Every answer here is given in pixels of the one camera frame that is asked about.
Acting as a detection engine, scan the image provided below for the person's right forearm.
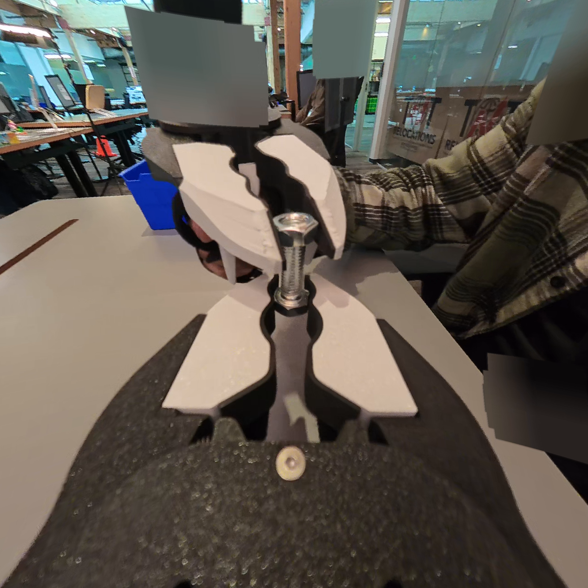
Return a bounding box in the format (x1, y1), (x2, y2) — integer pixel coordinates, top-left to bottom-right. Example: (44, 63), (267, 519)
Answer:
(333, 76), (547, 252)

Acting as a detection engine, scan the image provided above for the wooden-top office desk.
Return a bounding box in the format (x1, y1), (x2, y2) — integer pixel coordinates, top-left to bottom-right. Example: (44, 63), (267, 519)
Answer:
(18, 109), (150, 138)
(0, 123), (99, 199)

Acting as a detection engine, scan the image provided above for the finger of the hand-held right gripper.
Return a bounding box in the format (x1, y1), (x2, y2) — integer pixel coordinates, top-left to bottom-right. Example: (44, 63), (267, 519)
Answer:
(254, 135), (346, 260)
(174, 142), (283, 284)

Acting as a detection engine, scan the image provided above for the steel hex bolt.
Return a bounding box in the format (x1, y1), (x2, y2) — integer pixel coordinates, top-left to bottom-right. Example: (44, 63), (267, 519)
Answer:
(272, 212), (318, 301)

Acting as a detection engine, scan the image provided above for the blue plastic bin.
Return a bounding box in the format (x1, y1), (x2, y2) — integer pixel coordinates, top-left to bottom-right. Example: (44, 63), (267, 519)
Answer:
(119, 158), (180, 230)

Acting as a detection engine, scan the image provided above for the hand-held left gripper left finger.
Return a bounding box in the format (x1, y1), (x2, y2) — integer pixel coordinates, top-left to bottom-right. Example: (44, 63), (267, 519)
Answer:
(162, 280), (280, 440)

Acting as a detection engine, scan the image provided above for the printed moving box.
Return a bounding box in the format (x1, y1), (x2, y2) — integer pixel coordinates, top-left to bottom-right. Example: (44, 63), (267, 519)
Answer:
(390, 96), (443, 160)
(436, 99), (520, 160)

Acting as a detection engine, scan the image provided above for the person's right hand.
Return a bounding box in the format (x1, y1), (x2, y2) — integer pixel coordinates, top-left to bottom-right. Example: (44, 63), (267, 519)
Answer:
(188, 220), (230, 280)

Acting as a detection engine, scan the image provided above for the steel hex nut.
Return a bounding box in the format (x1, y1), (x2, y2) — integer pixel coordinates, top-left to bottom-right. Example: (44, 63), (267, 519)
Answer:
(274, 289), (316, 311)

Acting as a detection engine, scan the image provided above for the black computer monitor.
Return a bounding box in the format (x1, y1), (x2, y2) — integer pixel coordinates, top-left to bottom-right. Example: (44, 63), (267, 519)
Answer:
(44, 75), (77, 109)

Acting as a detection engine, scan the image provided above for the person's plaid shirt torso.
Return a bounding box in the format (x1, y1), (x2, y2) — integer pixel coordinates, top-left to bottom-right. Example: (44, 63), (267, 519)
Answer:
(432, 138), (588, 341)

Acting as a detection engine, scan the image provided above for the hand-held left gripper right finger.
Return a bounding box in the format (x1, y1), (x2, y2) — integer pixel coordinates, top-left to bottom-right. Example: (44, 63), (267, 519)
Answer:
(305, 275), (419, 441)

